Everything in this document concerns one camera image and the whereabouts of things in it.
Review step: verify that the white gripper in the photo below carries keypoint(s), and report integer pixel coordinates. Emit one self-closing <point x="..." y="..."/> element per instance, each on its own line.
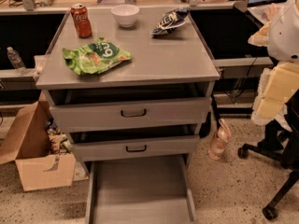
<point x="284" y="37"/>

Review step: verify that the green rice chip bag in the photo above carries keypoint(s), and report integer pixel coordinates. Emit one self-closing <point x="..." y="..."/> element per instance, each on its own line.
<point x="95" y="58"/>

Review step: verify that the grey drawer cabinet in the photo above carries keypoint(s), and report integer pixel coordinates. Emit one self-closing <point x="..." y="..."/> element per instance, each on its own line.
<point x="169" y="67"/>

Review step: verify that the grey top drawer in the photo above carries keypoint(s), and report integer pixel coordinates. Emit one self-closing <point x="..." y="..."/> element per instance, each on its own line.
<point x="125" y="115"/>

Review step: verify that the grey drawer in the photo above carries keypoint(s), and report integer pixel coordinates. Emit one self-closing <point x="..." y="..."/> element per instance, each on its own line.
<point x="148" y="190"/>
<point x="125" y="115"/>
<point x="135" y="143"/>

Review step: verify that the grey bottom drawer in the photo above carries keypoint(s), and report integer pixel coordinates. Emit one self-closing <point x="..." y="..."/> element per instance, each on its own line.
<point x="148" y="190"/>

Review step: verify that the grey middle drawer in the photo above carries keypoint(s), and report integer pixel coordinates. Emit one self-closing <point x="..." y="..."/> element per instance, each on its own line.
<point x="135" y="143"/>

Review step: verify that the person hand on laptop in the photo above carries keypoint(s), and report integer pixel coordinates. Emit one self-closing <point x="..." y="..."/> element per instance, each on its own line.
<point x="271" y="11"/>

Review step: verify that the black side desk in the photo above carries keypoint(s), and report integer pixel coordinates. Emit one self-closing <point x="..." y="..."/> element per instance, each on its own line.
<point x="246" y="8"/>

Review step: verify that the black office chair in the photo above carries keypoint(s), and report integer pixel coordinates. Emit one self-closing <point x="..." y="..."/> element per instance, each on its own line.
<point x="282" y="146"/>

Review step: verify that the pink water bottle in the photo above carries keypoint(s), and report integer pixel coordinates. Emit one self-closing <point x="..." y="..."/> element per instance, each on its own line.
<point x="219" y="141"/>

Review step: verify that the white ceramic bowl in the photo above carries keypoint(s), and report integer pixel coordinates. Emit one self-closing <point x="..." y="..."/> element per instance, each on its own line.
<point x="125" y="15"/>

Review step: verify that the red coca-cola can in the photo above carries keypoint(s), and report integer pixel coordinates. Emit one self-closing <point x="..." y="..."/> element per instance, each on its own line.
<point x="81" y="21"/>

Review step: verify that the snack packets in box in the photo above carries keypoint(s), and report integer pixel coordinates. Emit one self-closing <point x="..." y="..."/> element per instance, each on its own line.
<point x="59" y="143"/>

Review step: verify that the clear plastic water bottle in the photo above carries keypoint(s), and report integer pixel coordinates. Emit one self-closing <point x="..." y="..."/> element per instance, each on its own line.
<point x="16" y="61"/>

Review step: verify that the cardboard box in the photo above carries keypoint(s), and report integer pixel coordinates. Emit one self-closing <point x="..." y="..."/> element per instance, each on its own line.
<point x="28" y="145"/>

